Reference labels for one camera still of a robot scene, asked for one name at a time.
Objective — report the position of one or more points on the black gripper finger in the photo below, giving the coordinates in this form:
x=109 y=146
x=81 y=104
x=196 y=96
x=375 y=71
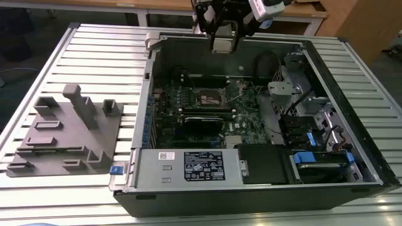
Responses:
x=238 y=40
x=214 y=40

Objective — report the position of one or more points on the silver CPU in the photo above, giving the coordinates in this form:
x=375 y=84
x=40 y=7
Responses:
x=224 y=44

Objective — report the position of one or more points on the metal drive cage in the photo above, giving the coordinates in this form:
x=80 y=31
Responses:
x=295 y=73

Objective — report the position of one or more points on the green motherboard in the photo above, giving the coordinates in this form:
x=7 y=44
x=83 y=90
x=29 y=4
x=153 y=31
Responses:
x=247 y=117

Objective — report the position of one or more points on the black graphics card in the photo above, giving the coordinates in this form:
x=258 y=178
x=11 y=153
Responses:
x=202 y=127

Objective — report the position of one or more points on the brown wooden cabinet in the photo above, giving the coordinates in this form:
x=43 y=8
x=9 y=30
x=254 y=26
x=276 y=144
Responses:
x=360 y=23

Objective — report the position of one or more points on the black plastic bay housing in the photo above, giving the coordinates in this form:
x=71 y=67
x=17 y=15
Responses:
x=295 y=127

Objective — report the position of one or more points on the silver finned heatsink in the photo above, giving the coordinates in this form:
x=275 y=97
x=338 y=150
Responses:
x=234 y=139

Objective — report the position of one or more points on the blue plastic tab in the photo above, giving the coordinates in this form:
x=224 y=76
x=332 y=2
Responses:
x=310 y=139

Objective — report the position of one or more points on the wheeled chair base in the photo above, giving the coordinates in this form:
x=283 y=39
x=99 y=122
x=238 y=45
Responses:
x=395 y=44

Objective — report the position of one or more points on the black plastic shroud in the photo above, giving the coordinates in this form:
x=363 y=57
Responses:
x=263 y=164

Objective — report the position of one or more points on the blue disk carrier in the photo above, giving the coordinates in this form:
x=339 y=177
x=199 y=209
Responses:
x=303 y=157

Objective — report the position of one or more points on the silver power supply unit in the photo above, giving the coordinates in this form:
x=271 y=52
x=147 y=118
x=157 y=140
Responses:
x=151 y=169

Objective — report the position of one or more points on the grey parts rack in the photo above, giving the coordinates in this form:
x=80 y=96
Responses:
x=72 y=131

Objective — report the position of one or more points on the black office chair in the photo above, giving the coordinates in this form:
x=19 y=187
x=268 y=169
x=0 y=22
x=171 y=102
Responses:
x=15 y=35

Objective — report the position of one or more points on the blue release latch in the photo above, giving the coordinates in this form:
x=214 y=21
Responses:
x=116 y=170

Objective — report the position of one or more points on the black PC case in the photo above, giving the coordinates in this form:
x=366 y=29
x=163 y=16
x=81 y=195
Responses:
x=219 y=202

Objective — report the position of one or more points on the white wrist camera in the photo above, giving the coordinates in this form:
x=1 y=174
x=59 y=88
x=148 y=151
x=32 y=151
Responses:
x=267 y=9

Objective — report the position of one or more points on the wooden desk white frame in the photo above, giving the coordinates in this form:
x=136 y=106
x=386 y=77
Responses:
x=140 y=4
x=300 y=11

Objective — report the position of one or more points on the silver metal bracket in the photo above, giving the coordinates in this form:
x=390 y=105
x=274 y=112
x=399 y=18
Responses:
x=280 y=93

